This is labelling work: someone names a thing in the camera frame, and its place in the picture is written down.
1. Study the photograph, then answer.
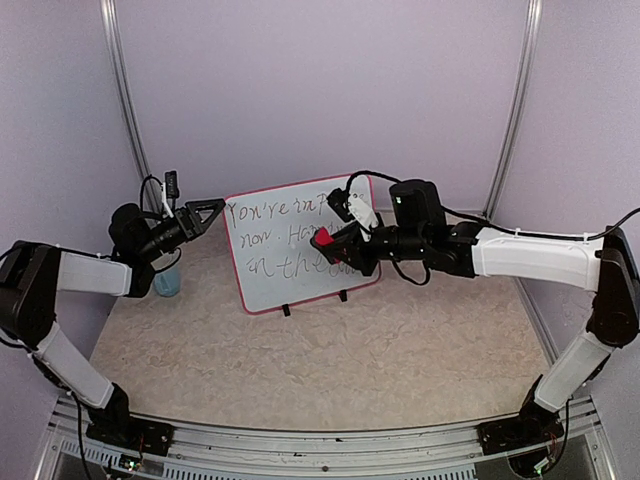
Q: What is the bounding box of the red black whiteboard eraser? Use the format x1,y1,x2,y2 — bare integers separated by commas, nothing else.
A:
310,227,340,265

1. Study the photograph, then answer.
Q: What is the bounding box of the pink framed whiteboard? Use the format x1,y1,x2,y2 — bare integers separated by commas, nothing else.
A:
224,175,381,314

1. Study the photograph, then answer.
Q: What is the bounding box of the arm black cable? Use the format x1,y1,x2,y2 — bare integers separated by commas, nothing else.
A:
139,174,174,221
344,169,640,286

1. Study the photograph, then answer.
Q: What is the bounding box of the left aluminium frame post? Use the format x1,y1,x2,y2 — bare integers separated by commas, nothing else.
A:
99,0,151,180

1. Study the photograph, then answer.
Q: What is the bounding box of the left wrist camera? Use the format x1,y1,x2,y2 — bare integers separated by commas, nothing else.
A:
161,170,180,218

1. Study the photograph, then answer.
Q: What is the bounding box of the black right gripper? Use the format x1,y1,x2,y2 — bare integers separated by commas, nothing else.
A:
322,221,428,276

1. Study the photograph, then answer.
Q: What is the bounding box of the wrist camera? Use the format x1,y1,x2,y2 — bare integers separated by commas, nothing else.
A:
327,188,380,242
161,170,180,218

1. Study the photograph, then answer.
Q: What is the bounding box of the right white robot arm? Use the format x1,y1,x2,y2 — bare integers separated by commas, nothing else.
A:
310,179,639,444

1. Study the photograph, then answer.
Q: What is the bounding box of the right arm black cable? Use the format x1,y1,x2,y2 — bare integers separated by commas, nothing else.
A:
344,169,640,286

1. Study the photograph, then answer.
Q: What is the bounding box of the right aluminium frame post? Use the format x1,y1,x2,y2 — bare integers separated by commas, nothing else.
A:
483,0,543,219

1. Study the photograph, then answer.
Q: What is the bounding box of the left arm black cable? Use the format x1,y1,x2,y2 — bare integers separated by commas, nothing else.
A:
139,174,174,221

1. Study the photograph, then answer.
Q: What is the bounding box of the front aluminium rail base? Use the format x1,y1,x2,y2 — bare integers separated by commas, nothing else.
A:
33,397,622,479

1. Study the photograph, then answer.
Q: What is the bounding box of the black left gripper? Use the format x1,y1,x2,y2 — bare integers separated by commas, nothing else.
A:
137,197,225,261

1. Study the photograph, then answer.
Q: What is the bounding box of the light blue ceramic mug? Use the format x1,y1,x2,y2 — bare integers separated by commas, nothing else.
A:
153,260,181,298

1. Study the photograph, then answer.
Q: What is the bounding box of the aluminium frame post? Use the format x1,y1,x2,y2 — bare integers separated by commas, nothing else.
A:
483,0,543,219
99,0,151,180

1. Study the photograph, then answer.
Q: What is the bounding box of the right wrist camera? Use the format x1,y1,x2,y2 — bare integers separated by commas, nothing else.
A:
327,188,380,242

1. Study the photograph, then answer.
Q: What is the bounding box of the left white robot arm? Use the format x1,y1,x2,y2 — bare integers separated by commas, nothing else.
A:
1,198,225,445

